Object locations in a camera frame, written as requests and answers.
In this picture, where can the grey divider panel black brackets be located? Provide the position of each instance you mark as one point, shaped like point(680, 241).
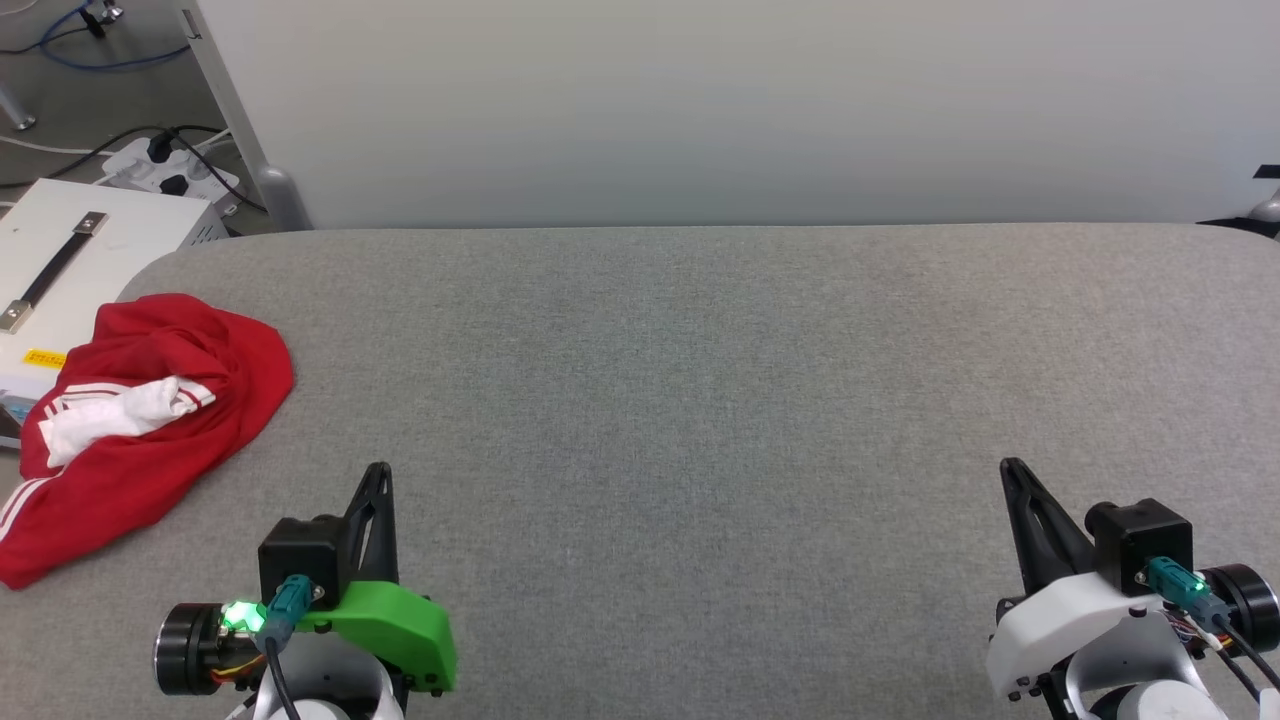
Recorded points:
point(1268, 210)

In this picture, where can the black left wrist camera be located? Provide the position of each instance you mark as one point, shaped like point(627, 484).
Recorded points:
point(300, 555)

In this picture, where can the white power strip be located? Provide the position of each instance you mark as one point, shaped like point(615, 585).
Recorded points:
point(135, 170)

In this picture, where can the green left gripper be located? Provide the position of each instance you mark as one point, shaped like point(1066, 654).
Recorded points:
point(400, 625)

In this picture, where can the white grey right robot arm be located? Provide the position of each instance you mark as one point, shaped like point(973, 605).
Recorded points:
point(1140, 670)

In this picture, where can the grey metal table frame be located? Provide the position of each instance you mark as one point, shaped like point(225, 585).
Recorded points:
point(15, 112)

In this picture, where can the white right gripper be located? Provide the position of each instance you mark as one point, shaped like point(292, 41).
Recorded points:
point(1050, 625)

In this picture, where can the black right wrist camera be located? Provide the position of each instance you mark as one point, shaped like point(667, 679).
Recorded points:
point(1140, 535)

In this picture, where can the white equipment box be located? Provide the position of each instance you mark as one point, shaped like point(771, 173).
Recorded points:
point(130, 240)

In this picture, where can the red white short-sleeve shirt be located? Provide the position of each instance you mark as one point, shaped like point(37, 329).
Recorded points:
point(200, 440)

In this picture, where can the white room divider panel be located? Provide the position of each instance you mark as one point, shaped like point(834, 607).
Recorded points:
point(700, 110)

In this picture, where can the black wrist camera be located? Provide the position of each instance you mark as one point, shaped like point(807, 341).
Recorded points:
point(300, 555)
point(1140, 535)

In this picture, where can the yellow warning sticker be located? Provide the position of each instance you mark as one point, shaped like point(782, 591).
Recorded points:
point(45, 358)

